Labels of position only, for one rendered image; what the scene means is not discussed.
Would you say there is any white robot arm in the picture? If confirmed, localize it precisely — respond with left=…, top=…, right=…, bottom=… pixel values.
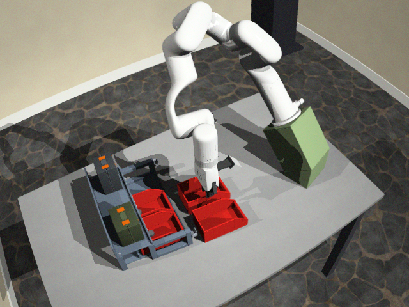
left=162, top=1, right=304, bottom=171

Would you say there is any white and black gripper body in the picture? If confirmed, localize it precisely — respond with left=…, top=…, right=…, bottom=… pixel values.
left=194, top=160, right=219, bottom=191

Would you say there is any olive green case with orange latches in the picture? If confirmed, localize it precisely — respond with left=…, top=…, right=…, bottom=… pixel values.
left=108, top=201, right=144, bottom=247

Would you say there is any red bin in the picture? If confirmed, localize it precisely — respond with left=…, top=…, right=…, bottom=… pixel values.
left=141, top=211, right=185, bottom=255
left=192, top=198, right=247, bottom=242
left=132, top=189, right=174, bottom=218
left=177, top=177, right=229, bottom=215

